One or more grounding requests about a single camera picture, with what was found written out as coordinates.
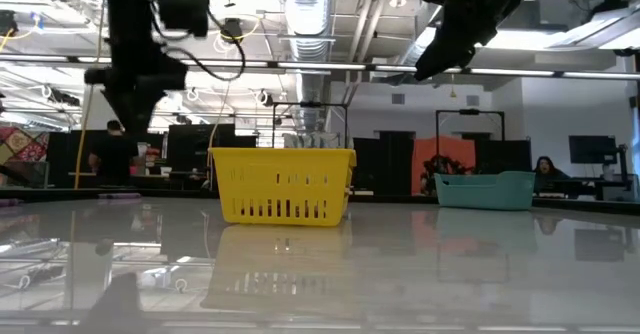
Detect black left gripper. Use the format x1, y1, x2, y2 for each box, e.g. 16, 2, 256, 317
83, 48, 189, 136

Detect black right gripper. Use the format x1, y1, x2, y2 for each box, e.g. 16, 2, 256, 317
413, 0, 519, 82

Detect person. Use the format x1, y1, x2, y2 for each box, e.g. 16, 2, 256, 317
532, 155, 571, 195
88, 119, 140, 188

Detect stacked plastic containers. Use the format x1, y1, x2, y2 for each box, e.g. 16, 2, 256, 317
132, 141, 174, 175

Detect black partition panel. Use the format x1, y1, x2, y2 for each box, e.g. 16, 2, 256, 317
48, 129, 167, 190
352, 130, 416, 197
166, 122, 259, 175
474, 139, 532, 174

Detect wooden side table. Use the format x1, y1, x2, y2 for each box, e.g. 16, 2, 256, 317
68, 171, 174, 190

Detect orange partition panel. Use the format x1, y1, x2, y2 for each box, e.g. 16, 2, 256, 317
411, 136, 477, 198

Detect colourful patterned quilt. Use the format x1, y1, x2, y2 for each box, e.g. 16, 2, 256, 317
0, 126, 50, 189

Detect long ceiling light bar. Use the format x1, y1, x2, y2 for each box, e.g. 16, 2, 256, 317
0, 53, 640, 81

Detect teal plastic basket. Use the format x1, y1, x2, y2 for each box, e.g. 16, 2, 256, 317
433, 170, 537, 211

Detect black ceiling box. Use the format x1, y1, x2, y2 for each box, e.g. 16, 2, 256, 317
0, 9, 19, 38

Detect yellow plastic basket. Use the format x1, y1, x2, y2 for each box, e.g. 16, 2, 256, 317
208, 146, 357, 228

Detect black computer monitor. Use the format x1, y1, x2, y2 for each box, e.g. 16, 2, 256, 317
568, 134, 618, 165

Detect black desk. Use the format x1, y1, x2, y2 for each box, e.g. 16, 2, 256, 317
549, 173, 637, 203

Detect silver round air duct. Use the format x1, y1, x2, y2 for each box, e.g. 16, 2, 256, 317
399, 3, 441, 70
278, 0, 335, 130

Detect yellow power cord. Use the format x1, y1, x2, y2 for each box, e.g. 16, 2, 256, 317
73, 0, 109, 190

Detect black metal stand frame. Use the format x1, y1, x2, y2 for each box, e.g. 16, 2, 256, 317
435, 107, 506, 143
271, 102, 350, 149

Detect grey rectangular air duct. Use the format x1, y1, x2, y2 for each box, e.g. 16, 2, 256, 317
492, 0, 591, 50

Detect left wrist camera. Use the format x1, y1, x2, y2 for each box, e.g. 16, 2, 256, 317
158, 0, 210, 39

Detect black ceiling cord reel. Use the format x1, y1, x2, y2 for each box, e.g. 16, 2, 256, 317
219, 17, 245, 44

